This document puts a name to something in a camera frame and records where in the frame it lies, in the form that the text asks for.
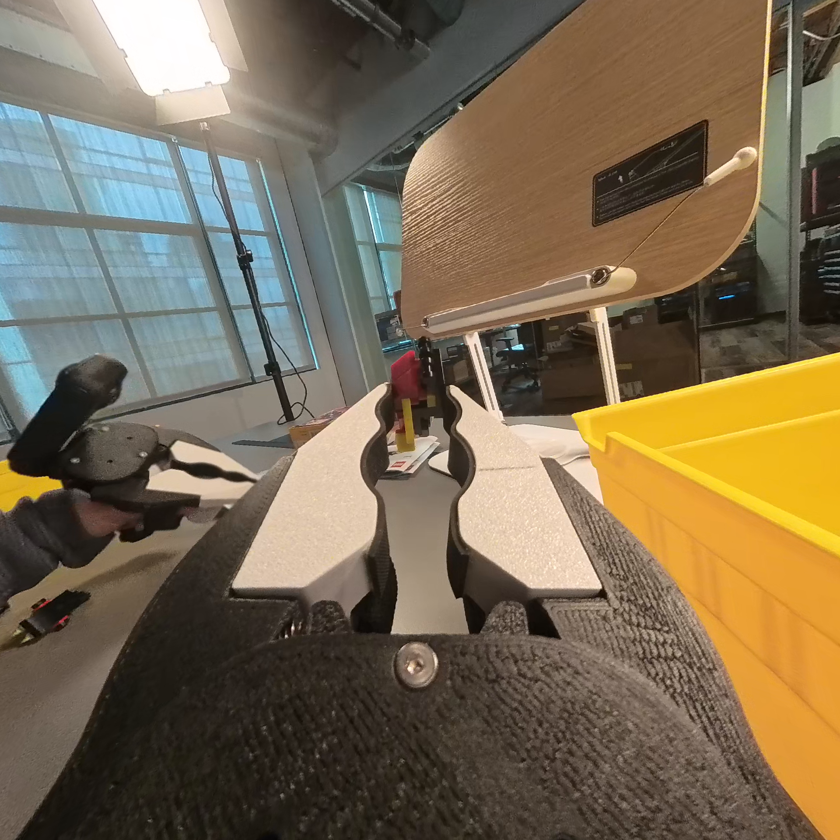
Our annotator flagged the brown cardboard box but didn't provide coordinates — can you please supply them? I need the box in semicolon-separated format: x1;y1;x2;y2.
545;315;700;403

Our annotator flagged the red yellow black lego assembly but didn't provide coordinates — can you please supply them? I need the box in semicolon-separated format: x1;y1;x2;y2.
390;336;442;455

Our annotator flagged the yellow plastic bin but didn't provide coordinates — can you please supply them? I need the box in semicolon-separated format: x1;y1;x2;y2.
572;354;840;840
0;459;63;514

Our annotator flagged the person's left forearm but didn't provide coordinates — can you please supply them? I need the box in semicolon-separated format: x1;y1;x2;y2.
0;489;93;608

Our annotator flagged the dark storage shelf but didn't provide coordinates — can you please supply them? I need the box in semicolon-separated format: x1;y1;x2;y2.
799;150;840;324

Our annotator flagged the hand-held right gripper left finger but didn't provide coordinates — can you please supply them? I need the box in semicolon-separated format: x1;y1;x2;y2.
231;384;399;627

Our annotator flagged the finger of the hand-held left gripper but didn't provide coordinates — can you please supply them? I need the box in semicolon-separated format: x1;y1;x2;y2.
177;499;238;526
157;440;261;487

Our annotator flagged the black office chair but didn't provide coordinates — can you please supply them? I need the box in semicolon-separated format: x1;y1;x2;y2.
491;331;539;395

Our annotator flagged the white lamp base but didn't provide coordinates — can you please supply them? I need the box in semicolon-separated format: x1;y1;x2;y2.
397;0;772;476

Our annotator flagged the person's left hand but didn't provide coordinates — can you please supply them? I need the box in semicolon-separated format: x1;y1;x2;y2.
79;504;144;542

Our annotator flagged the studio light panel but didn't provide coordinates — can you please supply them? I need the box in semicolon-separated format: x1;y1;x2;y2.
92;0;232;126

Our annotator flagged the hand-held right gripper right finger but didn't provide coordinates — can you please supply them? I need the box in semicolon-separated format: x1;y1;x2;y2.
444;385;605;616

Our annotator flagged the white cover instruction booklet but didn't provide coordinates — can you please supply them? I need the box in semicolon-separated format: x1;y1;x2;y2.
384;438;442;481

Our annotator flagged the large grid window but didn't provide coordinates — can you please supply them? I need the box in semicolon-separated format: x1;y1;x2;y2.
0;98;319;454

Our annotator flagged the black light stand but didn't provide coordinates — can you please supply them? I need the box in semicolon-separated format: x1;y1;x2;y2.
199;121;311;424

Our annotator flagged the lego set box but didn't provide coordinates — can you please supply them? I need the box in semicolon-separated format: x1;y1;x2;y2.
289;407;350;448

